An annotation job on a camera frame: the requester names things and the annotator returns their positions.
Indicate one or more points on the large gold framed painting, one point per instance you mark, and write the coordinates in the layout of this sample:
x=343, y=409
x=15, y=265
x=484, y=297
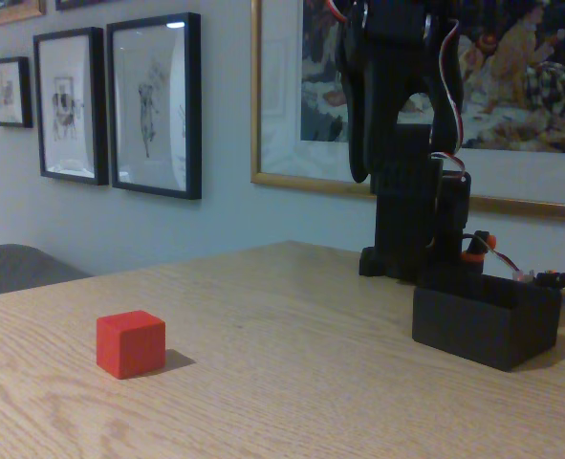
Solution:
x=526, y=95

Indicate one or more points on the gold picture frame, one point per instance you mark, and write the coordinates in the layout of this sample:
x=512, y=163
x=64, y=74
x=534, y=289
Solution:
x=5, y=12

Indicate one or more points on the dark picture frame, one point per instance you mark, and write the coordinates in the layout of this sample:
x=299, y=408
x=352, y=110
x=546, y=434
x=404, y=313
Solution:
x=86, y=4

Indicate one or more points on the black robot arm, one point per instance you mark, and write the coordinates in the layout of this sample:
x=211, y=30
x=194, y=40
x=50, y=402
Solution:
x=401, y=215

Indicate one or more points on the grey chair back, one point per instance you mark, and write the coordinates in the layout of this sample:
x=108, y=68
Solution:
x=19, y=270

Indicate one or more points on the red cube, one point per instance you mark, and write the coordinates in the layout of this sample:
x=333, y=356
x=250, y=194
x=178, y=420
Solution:
x=131, y=346

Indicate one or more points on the medium black framed drawing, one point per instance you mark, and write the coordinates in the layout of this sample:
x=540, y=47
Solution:
x=67, y=105

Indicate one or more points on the small black framed picture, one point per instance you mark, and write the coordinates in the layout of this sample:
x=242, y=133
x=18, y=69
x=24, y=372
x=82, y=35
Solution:
x=9, y=91

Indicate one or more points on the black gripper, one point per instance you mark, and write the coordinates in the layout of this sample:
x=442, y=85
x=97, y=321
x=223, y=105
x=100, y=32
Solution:
x=356, y=129

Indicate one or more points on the orange black clamp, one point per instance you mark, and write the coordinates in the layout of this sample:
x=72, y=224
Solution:
x=475, y=248

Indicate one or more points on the black box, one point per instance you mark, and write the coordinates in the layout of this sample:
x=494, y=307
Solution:
x=478, y=330

